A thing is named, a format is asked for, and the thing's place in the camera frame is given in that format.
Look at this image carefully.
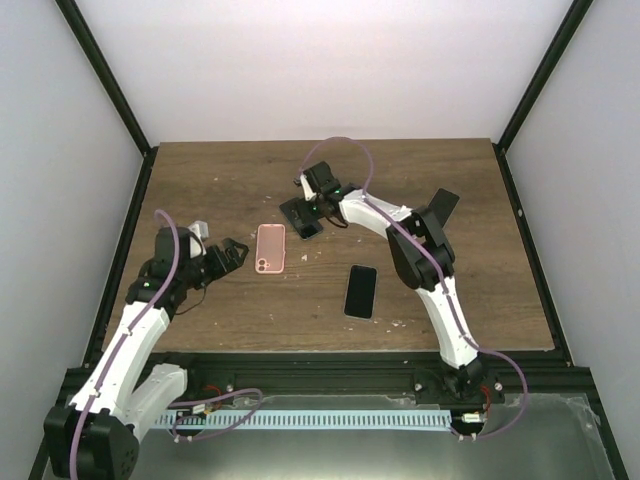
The teal-edged black phone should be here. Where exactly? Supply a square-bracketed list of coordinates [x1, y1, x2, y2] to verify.
[279, 197, 323, 240]

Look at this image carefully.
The pink phone case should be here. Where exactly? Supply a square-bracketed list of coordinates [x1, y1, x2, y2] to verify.
[255, 224, 286, 275]

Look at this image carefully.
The clear phone case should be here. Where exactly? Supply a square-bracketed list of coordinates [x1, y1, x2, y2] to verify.
[341, 263, 380, 321]

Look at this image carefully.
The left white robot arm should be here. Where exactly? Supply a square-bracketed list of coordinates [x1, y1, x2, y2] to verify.
[44, 221, 249, 479]

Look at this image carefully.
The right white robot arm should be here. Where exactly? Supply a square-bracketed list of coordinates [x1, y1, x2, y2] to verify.
[280, 161, 485, 403]

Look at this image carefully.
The silver-edged black phone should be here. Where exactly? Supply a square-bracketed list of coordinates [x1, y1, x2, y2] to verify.
[428, 188, 460, 228]

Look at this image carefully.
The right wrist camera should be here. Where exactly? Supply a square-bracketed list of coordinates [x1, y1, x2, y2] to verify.
[294, 173, 317, 202]

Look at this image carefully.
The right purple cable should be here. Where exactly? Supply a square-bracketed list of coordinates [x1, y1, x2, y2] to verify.
[298, 136, 530, 441]

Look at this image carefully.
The light blue slotted cable duct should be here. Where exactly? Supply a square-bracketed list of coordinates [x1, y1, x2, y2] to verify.
[151, 410, 452, 432]

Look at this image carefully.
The black aluminium frame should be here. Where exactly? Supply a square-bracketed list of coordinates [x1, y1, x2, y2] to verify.
[57, 1, 628, 479]

